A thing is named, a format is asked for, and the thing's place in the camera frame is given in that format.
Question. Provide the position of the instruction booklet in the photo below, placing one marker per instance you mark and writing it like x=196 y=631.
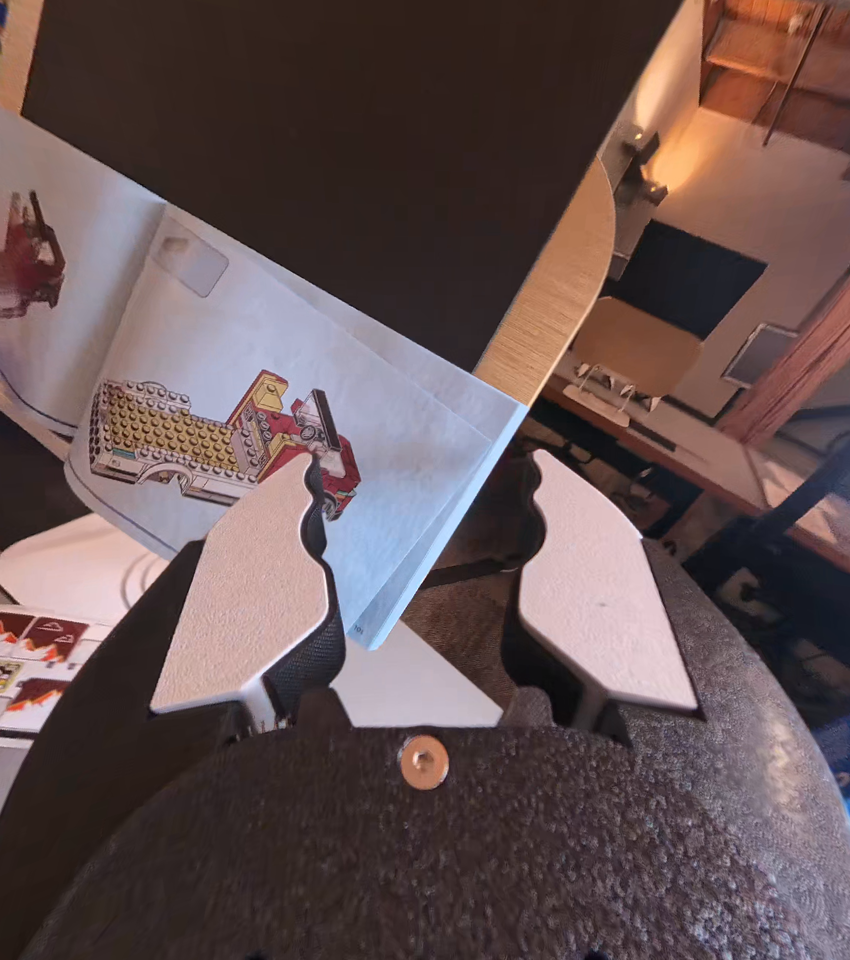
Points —
x=282 y=360

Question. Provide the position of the sticker sheet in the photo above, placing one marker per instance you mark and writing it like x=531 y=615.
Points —
x=20 y=660

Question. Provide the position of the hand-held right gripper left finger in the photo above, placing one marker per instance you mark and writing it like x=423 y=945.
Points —
x=245 y=600

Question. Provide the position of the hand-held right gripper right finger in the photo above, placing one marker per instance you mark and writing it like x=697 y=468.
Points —
x=597 y=607

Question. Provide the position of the wooden table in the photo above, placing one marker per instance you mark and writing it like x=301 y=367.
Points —
x=807 y=495

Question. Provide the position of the dark brown board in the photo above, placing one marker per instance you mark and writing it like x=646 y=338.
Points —
x=320 y=150

